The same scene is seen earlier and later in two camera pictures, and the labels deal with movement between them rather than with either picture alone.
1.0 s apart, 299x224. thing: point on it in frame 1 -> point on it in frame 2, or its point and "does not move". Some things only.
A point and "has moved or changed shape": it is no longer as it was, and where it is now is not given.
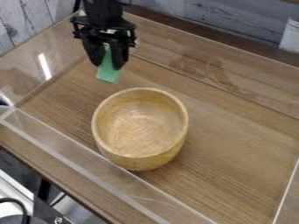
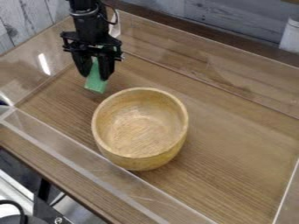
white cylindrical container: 289,38 does not move
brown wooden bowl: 139,127 does not move
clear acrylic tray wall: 239,94 does not move
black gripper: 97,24 -> 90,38
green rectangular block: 106,73 has moved or changed shape
